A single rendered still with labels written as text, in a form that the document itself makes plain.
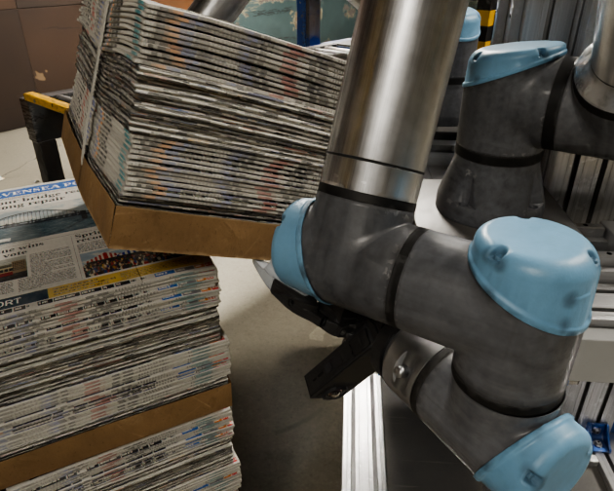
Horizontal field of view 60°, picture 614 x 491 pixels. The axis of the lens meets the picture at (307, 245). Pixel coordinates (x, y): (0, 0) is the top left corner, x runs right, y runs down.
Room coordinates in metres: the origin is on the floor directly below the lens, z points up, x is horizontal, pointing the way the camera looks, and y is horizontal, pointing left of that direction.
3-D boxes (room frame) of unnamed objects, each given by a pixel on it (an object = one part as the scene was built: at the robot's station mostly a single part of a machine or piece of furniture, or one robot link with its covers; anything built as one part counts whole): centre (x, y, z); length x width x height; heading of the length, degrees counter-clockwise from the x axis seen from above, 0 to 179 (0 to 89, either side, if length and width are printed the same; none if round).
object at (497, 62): (0.71, -0.27, 0.98); 0.13 x 0.12 x 0.14; 57
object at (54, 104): (1.31, 0.59, 0.81); 0.43 x 0.03 x 0.02; 49
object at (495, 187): (0.72, -0.27, 0.87); 0.15 x 0.15 x 0.10
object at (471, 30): (1.22, -0.30, 0.98); 0.13 x 0.12 x 0.14; 21
